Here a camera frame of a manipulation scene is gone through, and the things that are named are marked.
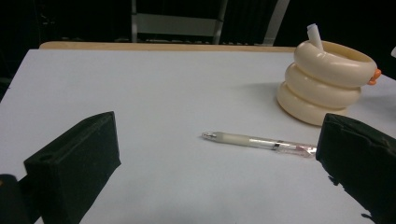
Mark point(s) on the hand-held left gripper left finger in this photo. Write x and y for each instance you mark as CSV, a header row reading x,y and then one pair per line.
x,y
74,168

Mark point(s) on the cream ringed pen holder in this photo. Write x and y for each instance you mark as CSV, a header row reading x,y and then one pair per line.
x,y
323,84

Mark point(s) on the grey metal stand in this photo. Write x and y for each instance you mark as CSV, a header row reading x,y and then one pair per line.
x,y
177,25

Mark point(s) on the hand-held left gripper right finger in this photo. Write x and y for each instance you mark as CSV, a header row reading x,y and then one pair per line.
x,y
364,161

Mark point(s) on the white table mat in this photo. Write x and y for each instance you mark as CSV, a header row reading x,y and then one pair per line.
x,y
174,102

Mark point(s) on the clear ballpoint pen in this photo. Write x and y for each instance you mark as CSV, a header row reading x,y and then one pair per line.
x,y
249,141

